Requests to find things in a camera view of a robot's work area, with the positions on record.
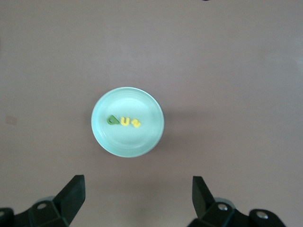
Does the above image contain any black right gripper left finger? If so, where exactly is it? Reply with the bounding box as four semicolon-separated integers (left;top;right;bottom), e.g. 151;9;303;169
0;175;86;227

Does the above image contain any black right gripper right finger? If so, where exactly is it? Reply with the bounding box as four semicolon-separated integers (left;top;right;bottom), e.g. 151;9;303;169
192;175;287;227

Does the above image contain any green foam letter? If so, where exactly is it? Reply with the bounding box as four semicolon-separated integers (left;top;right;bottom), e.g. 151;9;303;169
106;114;120;126

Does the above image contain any light green plate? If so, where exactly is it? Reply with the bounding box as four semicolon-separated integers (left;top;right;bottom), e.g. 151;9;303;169
91;86;165;158

